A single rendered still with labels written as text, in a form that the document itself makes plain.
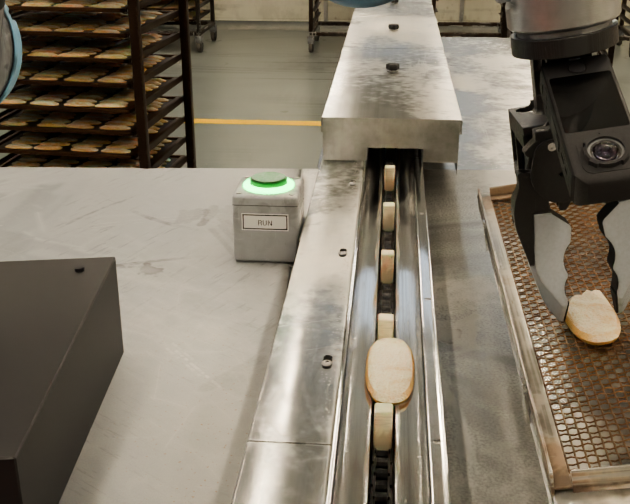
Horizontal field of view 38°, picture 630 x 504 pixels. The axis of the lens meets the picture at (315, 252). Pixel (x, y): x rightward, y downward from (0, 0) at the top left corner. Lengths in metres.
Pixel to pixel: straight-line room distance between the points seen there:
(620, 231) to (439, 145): 0.54
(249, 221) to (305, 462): 0.43
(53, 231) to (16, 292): 0.37
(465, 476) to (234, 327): 0.29
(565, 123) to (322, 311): 0.29
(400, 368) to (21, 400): 0.28
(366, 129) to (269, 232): 0.27
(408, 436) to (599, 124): 0.24
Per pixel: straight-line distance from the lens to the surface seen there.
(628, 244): 0.69
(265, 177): 1.00
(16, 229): 1.14
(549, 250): 0.68
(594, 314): 0.71
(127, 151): 3.03
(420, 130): 1.19
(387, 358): 0.72
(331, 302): 0.81
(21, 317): 0.72
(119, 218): 1.15
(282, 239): 0.98
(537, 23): 0.63
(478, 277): 0.97
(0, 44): 0.80
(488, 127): 1.57
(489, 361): 0.81
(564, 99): 0.62
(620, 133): 0.60
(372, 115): 1.20
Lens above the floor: 1.21
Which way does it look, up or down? 22 degrees down
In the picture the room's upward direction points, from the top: straight up
